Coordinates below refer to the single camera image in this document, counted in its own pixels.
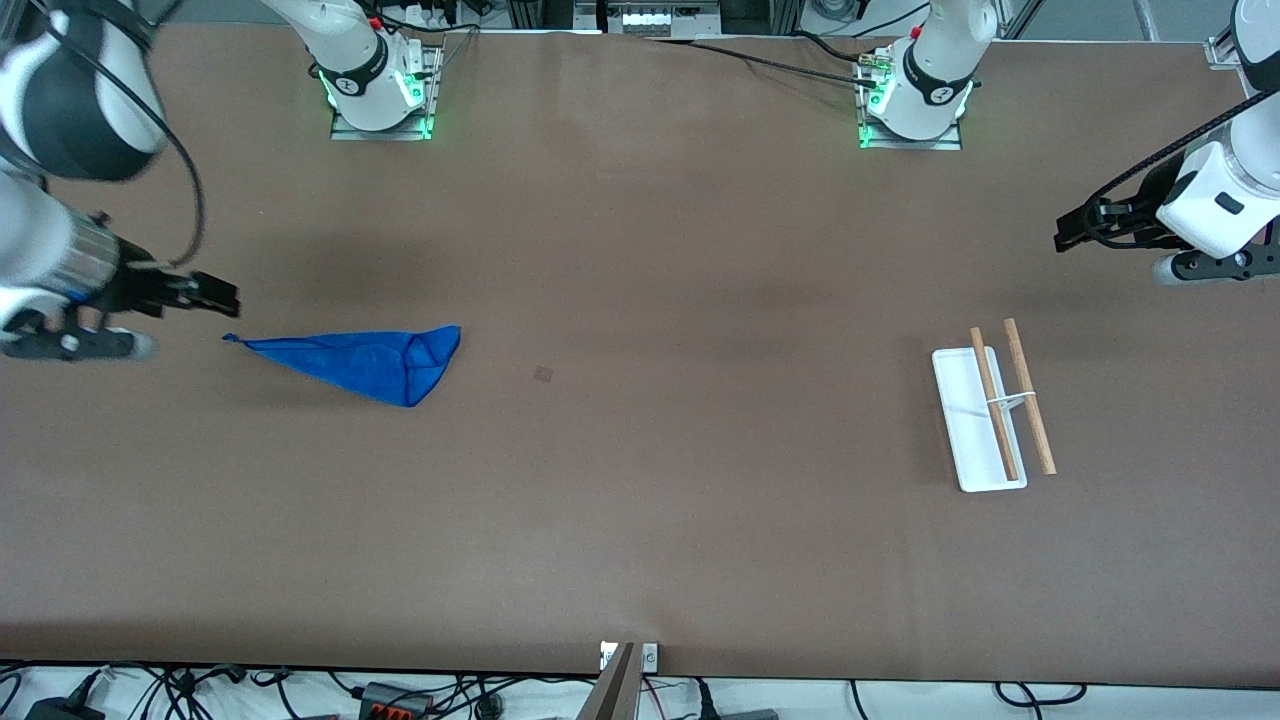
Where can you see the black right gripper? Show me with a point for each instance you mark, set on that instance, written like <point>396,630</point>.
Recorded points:
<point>143,287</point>

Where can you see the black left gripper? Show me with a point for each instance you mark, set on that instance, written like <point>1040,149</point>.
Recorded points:
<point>1138,212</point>

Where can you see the blue microfibre towel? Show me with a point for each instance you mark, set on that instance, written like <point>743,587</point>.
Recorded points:
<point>380,365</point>

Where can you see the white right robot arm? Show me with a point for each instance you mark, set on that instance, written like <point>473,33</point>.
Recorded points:
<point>70,110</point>

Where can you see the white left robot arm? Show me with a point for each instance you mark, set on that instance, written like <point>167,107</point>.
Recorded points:
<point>1215,200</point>

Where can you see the white rack with wooden rods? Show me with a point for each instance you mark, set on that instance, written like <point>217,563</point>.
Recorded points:
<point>960,400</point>

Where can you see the black box with red connectors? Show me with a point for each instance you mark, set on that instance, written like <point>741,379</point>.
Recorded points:
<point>395,700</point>

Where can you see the black power adapter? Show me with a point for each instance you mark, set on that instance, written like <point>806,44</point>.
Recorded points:
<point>62,710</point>

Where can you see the aluminium frame corner profile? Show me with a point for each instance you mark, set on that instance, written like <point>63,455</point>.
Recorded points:
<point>1225,52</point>

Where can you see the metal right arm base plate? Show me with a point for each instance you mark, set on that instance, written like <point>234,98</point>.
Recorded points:
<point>432,95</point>

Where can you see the grey camera mounting post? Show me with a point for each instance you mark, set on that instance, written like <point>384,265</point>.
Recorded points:
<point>612,690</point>

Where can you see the small metal clamp bracket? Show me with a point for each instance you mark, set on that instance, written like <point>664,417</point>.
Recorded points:
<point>649,657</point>

